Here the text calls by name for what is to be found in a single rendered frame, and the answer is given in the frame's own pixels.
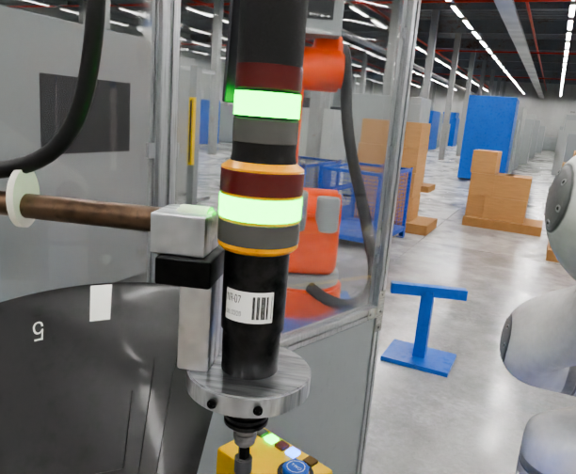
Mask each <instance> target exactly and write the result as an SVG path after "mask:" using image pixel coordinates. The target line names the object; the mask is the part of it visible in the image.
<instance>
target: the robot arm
mask: <svg viewBox="0 0 576 474"><path fill-rule="evenodd" d="M548 191H549V193H548V195H547V201H546V207H545V209H544V215H545V226H546V232H547V237H548V240H549V243H550V246H551V248H552V252H553V254H554V255H555V257H556V258H557V260H558V261H559V263H560V264H561V266H562V267H563V268H564V269H565V270H566V272H567V273H568V274H569V275H570V276H571V277H572V278H573V279H575V280H576V155H575V156H574V157H572V158H571V159H570V160H569V161H567V162H566V163H565V164H564V165H563V166H562V168H561V169H560V170H559V171H558V172H557V174H556V176H555V178H554V180H553V182H552V184H551V185H550V187H549V190H548ZM500 357H501V359H502V361H503V363H504V366H505V368H506V369H507V370H508V371H509V372H510V374H511V375H513V376H514V377H515V378H517V379H518V380H520V381H521V382H522V383H524V384H527V385H529V386H532V387H538V388H542V389H546V390H549V391H553V392H557V393H562V394H566V395H570V396H574V397H576V285H575V286H571V287H567V288H564V289H560V290H556V291H553V292H547V293H543V294H541V295H539V296H536V297H533V298H531V299H529V300H527V301H525V302H524V303H522V304H520V305H519V306H518V307H517V308H515V309H514V310H513V311H512V313H511V314H510V315H509V316H508V317H507V318H506V320H505V323H504V328H503V331H502V335H501V339H500ZM515 474H576V405H572V406H568V407H563V408H558V409H553V410H549V411H544V412H541V413H538V414H536V415H534V416H532V417H531V418H530V419H529V420H528V421H527V423H526V426H525V428H524V432H523V435H522V440H521V444H520V453H519V458H518V462H517V467H516V473H515Z"/></svg>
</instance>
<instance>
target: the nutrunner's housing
mask: <svg viewBox="0 0 576 474"><path fill-rule="evenodd" d="M289 259H290V254H287V255H283V256H276V257H256V256H247V255H241V254H236V253H233V252H230V251H228V250H226V249H225V255H224V273H223V291H222V308H221V327H222V328H223V341H222V358H221V368H222V370H223V371H224V372H226V373H227V374H228V375H230V376H232V377H235V378H238V379H244V380H260V379H265V378H268V377H270V376H272V375H274V374H275V373H276V372H277V370H278V365H279V352H280V332H281V331H282V330H283V327H284V317H285V305H286V293H287V282H288V271H289ZM224 422H225V424H226V425H227V426H228V427H229V428H230V429H232V430H234V431H236V432H238V433H242V434H250V433H254V432H257V431H260V430H262V429H263V428H264V427H265V426H266V425H267V423H268V418H262V419H241V418H234V417H229V416H224Z"/></svg>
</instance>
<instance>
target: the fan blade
mask: <svg viewBox="0 0 576 474"><path fill-rule="evenodd" d="M110 284H112V291H111V309H110V320H101V321H93V322H90V321H89V318H90V286H96V285H110ZM179 303H180V286H172V285H165V284H157V283H149V282H116V283H100V284H88V285H80V286H73V287H67V288H60V289H55V290H50V291H45V292H37V293H32V294H29V295H25V296H21V297H17V298H13V299H10V300H7V301H4V302H0V474H197V473H198V469H199V465H200V459H201V456H202V452H203V448H204V444H205V441H206V437H207V434H208V430H209V426H210V423H211V419H212V415H213V411H210V410H208V409H206V408H204V407H203V406H201V405H199V404H198V403H197V402H195V401H194V400H193V399H192V398H191V397H190V395H189V394H188V392H187V389H186V370H185V369H179V368H178V367H177V356H178V329H179ZM50 313H51V326H52V345H51V346H46V347H42V348H39V349H35V350H30V351H27V349H26V338H25V329H24V319H28V318H32V317H37V316H41V315H45V314H50Z"/></svg>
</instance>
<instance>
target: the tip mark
mask: <svg viewBox="0 0 576 474"><path fill-rule="evenodd" d="M111 291H112V284H110V285H96V286H90V318H89V321H90V322H93V321H101V320H110V309H111Z"/></svg>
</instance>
